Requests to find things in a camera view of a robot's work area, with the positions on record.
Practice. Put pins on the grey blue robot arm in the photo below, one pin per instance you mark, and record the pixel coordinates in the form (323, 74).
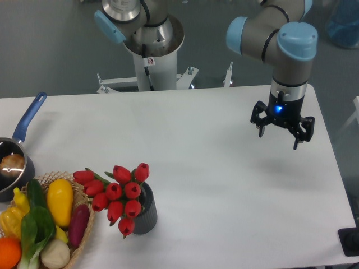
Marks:
(278, 37)

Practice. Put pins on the purple sweet potato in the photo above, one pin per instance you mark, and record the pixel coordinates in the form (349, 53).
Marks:
(78, 224)

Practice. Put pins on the red tulip bouquet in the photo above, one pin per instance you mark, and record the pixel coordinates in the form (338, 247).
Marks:
(121, 198)

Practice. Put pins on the dark grey ribbed vase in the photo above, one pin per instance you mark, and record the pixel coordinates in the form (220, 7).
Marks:
(147, 219)

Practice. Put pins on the bread bun in pan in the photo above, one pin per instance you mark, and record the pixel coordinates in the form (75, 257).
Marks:
(12, 165)

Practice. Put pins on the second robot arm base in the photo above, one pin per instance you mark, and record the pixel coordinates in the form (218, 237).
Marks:
(118, 20)

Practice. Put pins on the black device at table edge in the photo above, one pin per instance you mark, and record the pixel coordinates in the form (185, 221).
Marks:
(349, 241)

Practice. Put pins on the orange fruit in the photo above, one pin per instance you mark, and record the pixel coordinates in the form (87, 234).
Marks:
(10, 252)

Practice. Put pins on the blue bin in background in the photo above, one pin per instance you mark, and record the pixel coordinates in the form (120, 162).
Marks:
(342, 25)

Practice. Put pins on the yellow bell pepper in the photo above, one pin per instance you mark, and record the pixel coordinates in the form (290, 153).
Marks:
(9, 220)

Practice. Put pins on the blue handled saucepan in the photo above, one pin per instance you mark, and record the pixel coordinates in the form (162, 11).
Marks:
(13, 145)

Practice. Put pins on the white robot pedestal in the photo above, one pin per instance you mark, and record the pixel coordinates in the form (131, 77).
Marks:
(154, 53)

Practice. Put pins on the woven wicker basket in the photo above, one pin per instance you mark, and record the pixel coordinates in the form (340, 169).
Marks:
(79, 198)

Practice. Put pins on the yellow mango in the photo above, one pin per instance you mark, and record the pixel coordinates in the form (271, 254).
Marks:
(59, 201)

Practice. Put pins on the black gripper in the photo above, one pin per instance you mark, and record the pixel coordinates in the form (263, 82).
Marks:
(286, 114)

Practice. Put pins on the white garlic bulb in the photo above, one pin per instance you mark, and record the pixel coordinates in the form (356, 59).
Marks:
(55, 255)

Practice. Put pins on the green bok choy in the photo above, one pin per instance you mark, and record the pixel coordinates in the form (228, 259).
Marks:
(37, 226)

